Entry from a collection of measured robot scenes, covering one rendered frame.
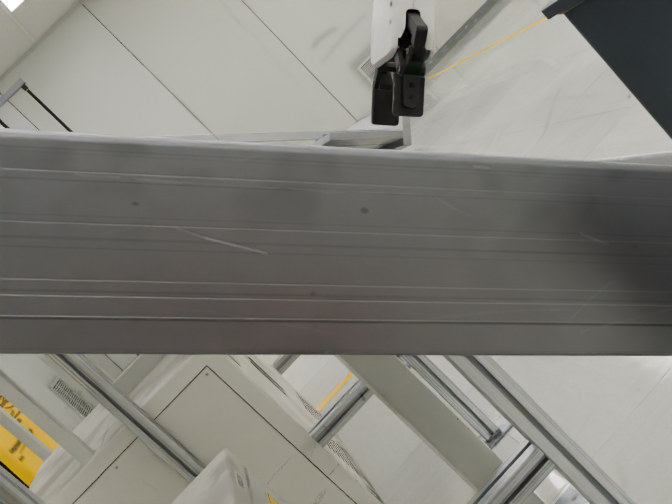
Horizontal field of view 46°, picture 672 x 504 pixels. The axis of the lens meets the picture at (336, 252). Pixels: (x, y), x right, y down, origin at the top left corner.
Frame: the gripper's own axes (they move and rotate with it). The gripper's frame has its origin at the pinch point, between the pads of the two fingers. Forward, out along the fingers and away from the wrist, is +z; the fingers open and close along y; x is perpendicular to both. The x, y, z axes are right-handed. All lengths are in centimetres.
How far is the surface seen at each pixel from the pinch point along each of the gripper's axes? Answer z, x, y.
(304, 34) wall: -173, -97, 749
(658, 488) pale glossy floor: 54, -55, 30
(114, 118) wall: -73, 94, 749
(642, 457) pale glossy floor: 51, -57, 38
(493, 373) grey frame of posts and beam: 30.6, -16.9, 10.0
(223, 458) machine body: 39.7, 16.8, 6.5
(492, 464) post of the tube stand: 49, -26, 31
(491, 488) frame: 46, -18, 11
